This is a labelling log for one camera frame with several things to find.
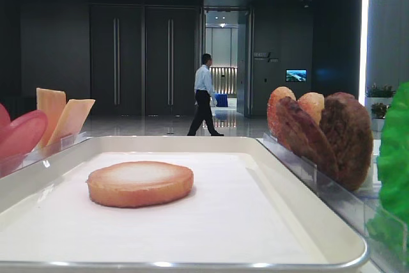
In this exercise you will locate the bread slice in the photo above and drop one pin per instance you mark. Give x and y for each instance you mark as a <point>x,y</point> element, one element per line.
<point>139,184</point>

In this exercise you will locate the left meat patty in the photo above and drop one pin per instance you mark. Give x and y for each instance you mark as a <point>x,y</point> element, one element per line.
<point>299,133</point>

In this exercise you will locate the meat patty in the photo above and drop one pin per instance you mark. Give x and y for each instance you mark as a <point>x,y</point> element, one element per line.
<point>299,133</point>
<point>347,126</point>

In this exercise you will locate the right cheese slice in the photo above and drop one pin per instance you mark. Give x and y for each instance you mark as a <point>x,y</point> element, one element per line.
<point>72,119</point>

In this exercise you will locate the cheese slice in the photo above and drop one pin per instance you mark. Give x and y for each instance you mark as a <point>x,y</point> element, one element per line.
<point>52,103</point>
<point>72,119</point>

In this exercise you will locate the right meat patty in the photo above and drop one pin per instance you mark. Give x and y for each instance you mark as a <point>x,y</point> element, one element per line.
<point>347,126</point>

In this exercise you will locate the left cheese slice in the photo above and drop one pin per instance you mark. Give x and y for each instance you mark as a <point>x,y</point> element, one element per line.
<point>52,103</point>

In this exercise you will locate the right tomato slice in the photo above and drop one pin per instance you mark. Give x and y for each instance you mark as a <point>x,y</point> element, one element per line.
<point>23,134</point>

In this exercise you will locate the tomato slice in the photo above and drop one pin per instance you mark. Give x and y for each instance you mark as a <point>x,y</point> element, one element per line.
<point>23,134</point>
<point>5,124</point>

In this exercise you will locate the left tomato slice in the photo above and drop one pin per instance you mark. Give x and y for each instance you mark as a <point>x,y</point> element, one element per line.
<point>5,124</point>

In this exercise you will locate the green lettuce leaf in rack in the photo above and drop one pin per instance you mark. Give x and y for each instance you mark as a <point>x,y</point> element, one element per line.
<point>392,164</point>

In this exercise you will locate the walking man white shirt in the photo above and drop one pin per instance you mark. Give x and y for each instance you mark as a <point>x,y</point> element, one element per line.
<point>204,92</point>

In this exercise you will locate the left bun slice far rack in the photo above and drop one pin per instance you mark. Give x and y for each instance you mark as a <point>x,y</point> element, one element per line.
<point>275,122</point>

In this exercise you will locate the bun slice rack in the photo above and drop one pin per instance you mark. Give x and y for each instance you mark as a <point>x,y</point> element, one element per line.
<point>275,122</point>
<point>312,103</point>

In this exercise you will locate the white rectangular tray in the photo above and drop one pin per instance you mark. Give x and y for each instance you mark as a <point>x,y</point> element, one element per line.
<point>247,212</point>

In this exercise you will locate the right bun slice far rack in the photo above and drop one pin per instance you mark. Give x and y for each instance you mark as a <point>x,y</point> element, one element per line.
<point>312,103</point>

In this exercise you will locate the potted plant lower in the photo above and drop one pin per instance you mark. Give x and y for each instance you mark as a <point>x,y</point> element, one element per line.
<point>379,110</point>

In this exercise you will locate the potted plant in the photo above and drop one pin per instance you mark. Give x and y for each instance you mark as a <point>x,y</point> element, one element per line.
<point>379,110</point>
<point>385,91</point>

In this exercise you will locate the potted plant upper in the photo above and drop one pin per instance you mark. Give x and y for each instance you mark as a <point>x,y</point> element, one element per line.
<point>385,91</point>

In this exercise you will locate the wall display screen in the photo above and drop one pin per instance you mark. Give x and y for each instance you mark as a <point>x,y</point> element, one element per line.
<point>296,75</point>

